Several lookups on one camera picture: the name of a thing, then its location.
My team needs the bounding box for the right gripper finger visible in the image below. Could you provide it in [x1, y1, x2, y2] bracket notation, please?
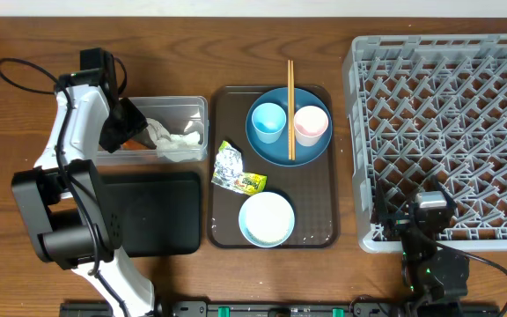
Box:
[430, 175, 454, 205]
[374, 181, 388, 220]

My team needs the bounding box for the orange carrot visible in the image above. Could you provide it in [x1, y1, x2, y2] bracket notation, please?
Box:
[122, 140, 148, 151]

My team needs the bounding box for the white tissue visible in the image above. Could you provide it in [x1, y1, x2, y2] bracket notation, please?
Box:
[146, 118, 171, 144]
[156, 131, 202, 162]

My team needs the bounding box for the yellow foil snack wrapper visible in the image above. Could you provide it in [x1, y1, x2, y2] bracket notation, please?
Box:
[211, 141, 267, 195]

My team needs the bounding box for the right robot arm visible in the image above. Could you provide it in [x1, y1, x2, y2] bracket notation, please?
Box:
[374, 178, 469, 316]

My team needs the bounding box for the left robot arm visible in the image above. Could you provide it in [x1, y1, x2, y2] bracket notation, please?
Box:
[11, 68, 155, 316]

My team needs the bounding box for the grey dishwasher rack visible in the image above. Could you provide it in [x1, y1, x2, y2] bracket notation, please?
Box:
[342, 34, 507, 253]

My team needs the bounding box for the clear plastic bin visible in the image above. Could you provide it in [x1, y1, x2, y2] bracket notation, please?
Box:
[96, 96, 209, 166]

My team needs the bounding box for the brown serving tray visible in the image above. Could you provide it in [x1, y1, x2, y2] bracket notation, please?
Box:
[207, 85, 339, 249]

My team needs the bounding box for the black tray bin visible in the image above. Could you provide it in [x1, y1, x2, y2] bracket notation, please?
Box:
[102, 172, 202, 257]

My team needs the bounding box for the pink white cup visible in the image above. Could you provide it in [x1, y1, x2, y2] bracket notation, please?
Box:
[294, 106, 329, 147]

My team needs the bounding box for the light blue white bowl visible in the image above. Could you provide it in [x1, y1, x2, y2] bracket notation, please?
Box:
[238, 192, 295, 248]

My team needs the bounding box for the dark blue plate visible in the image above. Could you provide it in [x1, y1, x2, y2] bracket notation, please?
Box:
[246, 87, 333, 167]

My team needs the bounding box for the light blue cup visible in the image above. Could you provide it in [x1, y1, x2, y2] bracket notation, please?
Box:
[252, 102, 287, 144]

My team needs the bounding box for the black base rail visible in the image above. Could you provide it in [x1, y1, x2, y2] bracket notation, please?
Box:
[58, 300, 501, 317]

